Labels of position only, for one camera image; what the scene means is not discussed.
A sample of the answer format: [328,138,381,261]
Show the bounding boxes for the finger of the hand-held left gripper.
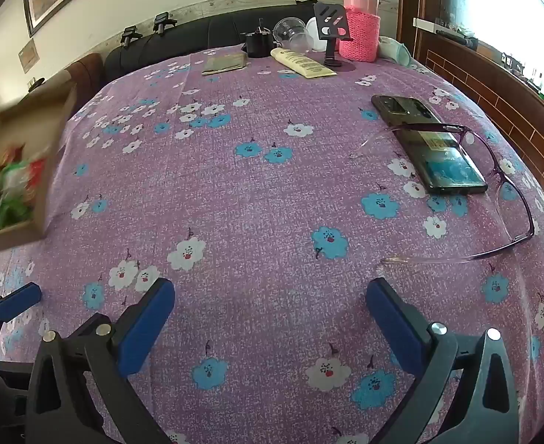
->
[0,282,41,361]

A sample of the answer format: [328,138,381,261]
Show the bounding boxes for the black leather sofa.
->
[104,2,321,85]

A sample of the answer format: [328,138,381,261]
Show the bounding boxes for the olive booklet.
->
[202,53,247,76]

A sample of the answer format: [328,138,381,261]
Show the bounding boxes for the pink thermos with knit sleeve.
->
[338,0,381,62]

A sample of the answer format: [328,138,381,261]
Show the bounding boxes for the brown fabric armchair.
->
[66,53,106,98]

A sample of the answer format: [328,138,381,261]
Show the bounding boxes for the small black container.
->
[244,18,273,58]

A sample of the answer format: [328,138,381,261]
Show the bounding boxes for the pile of snack packets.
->
[0,143,46,236]

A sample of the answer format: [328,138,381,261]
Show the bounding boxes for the dark long object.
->
[436,28,478,48]

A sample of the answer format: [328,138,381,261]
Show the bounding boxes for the black phone stand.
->
[313,2,352,68]

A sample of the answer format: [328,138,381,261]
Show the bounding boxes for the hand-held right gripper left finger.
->
[24,278,177,444]

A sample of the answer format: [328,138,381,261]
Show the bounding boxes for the clear purple eyeglasses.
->
[350,122,536,266]

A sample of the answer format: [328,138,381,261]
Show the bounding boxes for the cream lotion tube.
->
[271,47,338,79]

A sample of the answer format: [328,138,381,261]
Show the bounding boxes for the shallow cardboard box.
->
[0,84,78,257]

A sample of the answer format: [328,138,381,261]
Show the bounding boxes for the pale green cloth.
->
[377,36,412,65]

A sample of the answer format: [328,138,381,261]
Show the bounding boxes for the black clamp device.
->
[153,11,178,35]
[120,25,144,49]

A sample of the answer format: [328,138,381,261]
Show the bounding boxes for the wooden wall plaque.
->
[19,39,39,74]

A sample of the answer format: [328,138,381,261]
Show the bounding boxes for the dark smartphone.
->
[370,95,489,195]

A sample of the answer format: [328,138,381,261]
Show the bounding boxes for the white round container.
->
[305,17,329,51]

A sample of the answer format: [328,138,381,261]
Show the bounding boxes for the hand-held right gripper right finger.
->
[365,277,520,444]

